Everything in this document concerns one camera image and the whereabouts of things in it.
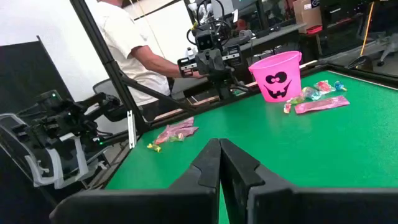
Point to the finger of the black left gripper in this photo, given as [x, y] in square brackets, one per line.
[232, 56]
[186, 67]

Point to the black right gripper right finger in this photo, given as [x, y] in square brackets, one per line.
[280, 205]

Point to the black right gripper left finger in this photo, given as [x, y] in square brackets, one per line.
[186, 205]

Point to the long pink candy wrapper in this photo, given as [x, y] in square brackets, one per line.
[321, 104]

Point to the black spare robot arm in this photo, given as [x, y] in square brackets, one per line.
[62, 121]

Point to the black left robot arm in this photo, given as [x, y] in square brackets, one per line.
[224, 91]

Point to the pink halloween face bucket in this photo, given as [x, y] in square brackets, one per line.
[292, 68]

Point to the small red yellow candy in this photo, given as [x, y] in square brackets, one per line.
[287, 108]

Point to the green candy clear wrapper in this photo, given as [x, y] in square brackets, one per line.
[295, 100]

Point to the teal candy clear wrapper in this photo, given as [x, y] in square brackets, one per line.
[311, 92]

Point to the small blue candy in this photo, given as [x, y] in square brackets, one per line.
[339, 86]

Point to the grey desk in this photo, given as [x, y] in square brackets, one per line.
[273, 35]

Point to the green table mat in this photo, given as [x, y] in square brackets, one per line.
[311, 149]

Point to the person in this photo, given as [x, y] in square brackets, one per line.
[124, 37]

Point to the grey office chair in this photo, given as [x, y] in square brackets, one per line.
[104, 87]

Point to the brown cardboard box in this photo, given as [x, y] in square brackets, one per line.
[306, 12]

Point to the red tray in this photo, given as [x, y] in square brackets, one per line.
[314, 29]

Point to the yellow pole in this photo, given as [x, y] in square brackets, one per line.
[367, 28]

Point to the grey swivel chair base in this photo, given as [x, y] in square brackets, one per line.
[387, 46]

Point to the black partition panel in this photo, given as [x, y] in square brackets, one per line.
[25, 71]

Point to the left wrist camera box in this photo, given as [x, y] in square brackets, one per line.
[205, 40]

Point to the silver metal bracket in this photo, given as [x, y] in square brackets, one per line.
[132, 129]

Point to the black aluminium rig frame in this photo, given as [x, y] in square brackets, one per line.
[102, 53]

